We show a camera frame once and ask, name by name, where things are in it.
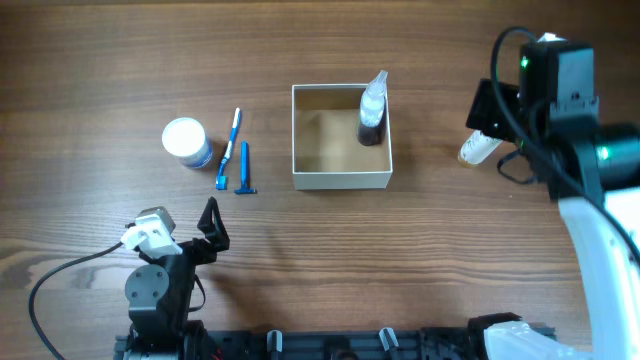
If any white amber tube bottle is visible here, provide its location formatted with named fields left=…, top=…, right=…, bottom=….
left=457, top=130, right=502, bottom=167

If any blue white toothbrush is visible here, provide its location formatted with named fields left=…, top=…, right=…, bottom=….
left=215, top=108, right=242, bottom=190

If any white cotton swab tub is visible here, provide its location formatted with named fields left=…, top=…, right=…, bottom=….
left=161, top=117, right=213, bottom=168

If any dark blue spray bottle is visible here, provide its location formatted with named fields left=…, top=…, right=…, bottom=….
left=357, top=70, right=388, bottom=146

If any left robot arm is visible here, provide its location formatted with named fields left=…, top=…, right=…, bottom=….
left=114, top=239, right=223, bottom=360

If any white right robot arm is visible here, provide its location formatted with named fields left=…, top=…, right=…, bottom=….
left=467, top=27, right=639, bottom=359

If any blue disposable razor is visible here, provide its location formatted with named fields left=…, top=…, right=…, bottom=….
left=234, top=141, right=257, bottom=195

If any white cardboard box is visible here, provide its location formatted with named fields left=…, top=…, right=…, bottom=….
left=291, top=83, right=394, bottom=191

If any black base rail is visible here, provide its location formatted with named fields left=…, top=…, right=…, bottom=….
left=113, top=327, right=559, bottom=360

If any black left camera cable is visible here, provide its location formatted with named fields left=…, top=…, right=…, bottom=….
left=28, top=241, right=124, bottom=360

